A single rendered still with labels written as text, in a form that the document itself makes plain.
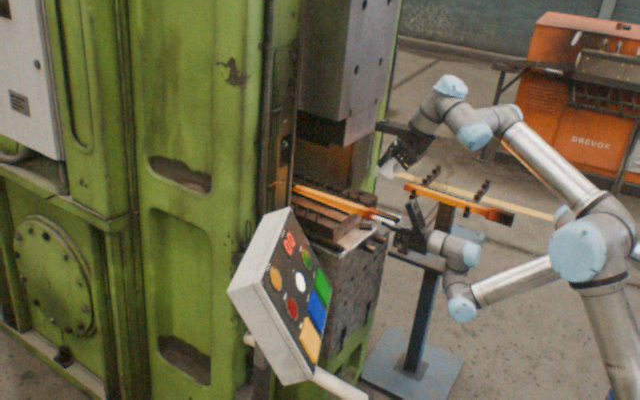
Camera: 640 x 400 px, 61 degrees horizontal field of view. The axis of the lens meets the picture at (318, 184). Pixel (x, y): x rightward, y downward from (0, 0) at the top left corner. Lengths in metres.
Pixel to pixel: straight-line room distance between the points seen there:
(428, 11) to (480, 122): 8.09
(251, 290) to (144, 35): 0.83
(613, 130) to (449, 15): 4.76
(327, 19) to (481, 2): 7.74
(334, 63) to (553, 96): 3.71
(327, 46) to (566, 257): 0.81
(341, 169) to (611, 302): 1.17
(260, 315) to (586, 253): 0.68
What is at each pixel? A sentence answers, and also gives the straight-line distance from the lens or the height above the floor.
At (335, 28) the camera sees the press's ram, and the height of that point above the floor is 1.62.
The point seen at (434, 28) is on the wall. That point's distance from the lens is 9.42.
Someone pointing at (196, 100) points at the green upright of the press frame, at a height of 1.38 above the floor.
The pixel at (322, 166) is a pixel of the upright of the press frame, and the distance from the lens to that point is 2.16.
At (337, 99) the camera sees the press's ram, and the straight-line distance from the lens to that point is 1.55.
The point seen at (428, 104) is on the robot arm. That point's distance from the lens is 1.42.
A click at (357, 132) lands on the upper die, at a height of 1.30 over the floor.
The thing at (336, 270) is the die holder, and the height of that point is 0.86.
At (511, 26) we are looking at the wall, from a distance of 9.16.
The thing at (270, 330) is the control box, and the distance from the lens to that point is 1.22.
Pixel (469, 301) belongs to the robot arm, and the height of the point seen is 0.94.
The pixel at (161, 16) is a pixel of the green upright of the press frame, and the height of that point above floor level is 1.60.
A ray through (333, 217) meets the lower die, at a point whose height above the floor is 0.99.
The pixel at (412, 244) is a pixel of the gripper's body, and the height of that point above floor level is 0.97.
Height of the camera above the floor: 1.89
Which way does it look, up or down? 27 degrees down
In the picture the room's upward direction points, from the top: 6 degrees clockwise
